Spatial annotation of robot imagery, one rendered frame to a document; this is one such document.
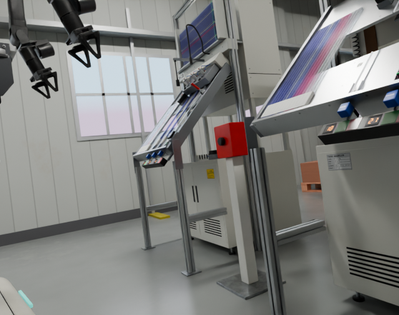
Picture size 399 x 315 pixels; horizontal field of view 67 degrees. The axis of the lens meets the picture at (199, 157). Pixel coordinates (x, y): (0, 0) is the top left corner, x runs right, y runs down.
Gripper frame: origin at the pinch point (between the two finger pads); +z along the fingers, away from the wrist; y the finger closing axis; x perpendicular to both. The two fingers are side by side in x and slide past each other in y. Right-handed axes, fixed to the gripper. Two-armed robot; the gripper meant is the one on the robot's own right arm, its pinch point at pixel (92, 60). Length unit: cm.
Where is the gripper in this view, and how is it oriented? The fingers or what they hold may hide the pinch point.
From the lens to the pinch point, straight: 109.1
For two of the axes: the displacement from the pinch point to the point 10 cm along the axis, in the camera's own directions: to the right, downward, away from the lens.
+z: 4.3, 8.6, 2.6
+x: -6.7, 5.0, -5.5
